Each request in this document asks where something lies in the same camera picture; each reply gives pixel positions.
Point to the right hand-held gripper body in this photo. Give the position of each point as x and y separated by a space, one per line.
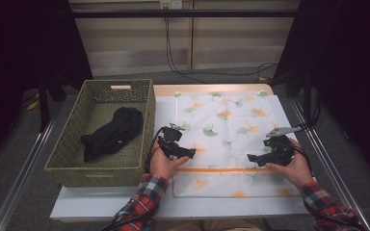
281 150

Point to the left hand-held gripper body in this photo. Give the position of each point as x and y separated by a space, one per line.
171 144

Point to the white leaf-print mesh laundry bag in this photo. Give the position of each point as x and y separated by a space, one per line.
231 118

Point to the green woven basket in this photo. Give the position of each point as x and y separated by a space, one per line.
125 154

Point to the black garment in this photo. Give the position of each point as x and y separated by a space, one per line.
115 131

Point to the person's left hand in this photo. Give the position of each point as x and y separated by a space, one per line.
162 165

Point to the person's right hand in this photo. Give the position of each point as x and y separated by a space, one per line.
297 171

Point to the white table cover sheet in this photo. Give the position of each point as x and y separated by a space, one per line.
205 207

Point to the black horizontal bar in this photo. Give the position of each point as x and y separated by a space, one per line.
189 13

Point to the yellow floor tag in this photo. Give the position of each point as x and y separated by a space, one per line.
32 105

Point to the metal floor rail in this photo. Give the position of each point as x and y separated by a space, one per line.
330 166
22 179

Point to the black stand post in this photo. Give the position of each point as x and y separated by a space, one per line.
43 106
307 96

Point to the white wall outlet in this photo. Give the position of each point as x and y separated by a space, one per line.
171 4

